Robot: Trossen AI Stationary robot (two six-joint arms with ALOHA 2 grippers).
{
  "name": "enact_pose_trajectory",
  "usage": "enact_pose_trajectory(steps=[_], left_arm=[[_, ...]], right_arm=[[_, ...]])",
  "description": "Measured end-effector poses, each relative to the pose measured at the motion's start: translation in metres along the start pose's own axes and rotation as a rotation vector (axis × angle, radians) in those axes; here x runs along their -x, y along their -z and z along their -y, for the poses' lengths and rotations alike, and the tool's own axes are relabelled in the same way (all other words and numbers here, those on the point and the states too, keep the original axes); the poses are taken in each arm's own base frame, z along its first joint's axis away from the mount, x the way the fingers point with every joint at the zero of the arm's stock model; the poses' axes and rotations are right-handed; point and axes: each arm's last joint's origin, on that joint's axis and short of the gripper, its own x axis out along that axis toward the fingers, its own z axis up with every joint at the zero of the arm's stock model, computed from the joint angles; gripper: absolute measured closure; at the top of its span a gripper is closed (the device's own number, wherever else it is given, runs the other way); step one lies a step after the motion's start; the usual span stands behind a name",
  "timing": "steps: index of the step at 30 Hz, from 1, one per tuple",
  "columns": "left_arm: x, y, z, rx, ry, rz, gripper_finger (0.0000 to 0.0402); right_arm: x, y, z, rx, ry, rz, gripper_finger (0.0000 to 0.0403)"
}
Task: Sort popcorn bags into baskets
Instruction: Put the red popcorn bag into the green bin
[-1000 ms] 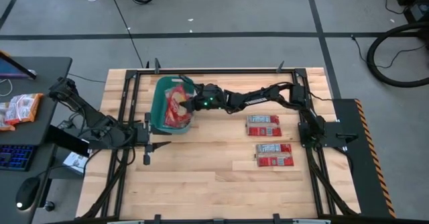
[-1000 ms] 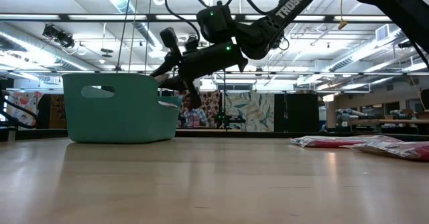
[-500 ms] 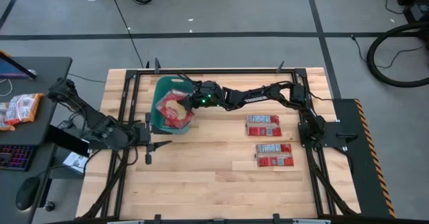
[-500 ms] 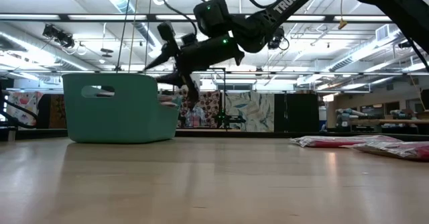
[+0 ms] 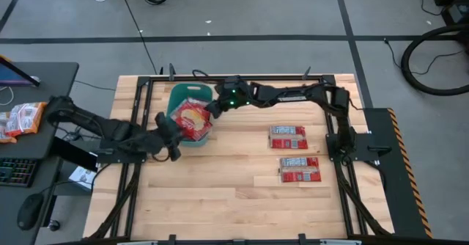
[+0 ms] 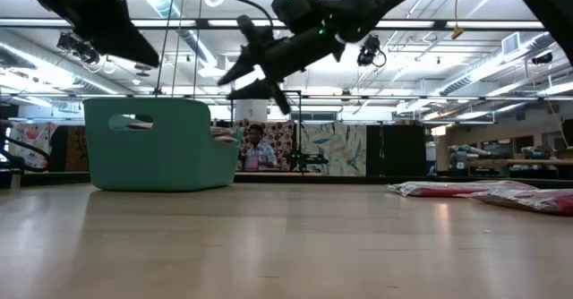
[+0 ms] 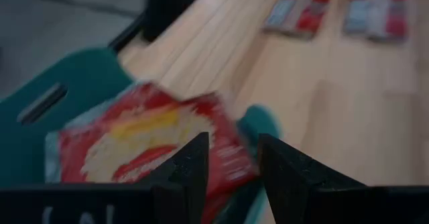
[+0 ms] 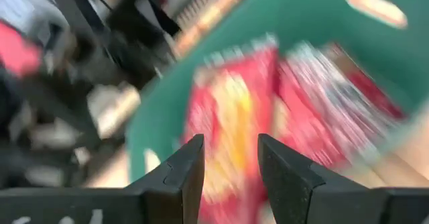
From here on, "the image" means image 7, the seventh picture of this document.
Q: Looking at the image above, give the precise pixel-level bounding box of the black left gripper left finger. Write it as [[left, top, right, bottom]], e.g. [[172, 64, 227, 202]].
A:
[[140, 132, 210, 224]]

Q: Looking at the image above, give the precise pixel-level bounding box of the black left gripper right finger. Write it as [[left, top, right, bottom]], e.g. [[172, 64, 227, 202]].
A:
[[257, 133, 366, 224]]

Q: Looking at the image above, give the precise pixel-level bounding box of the red popcorn bag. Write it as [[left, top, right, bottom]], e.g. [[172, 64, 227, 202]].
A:
[[263, 0, 332, 39], [341, 0, 410, 44], [45, 81, 259, 224]]

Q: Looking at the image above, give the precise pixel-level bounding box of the teal plastic basket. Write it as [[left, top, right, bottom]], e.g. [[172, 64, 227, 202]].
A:
[[0, 48, 284, 224]]

